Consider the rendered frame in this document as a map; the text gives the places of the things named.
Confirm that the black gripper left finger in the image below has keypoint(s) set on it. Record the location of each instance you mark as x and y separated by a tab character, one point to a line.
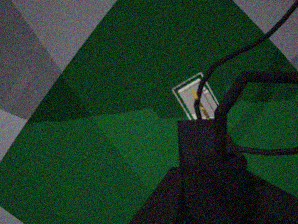
166	204

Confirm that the green circuit board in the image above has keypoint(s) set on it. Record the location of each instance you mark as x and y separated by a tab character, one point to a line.
106	132

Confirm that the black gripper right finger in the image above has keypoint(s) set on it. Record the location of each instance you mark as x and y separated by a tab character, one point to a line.
266	203

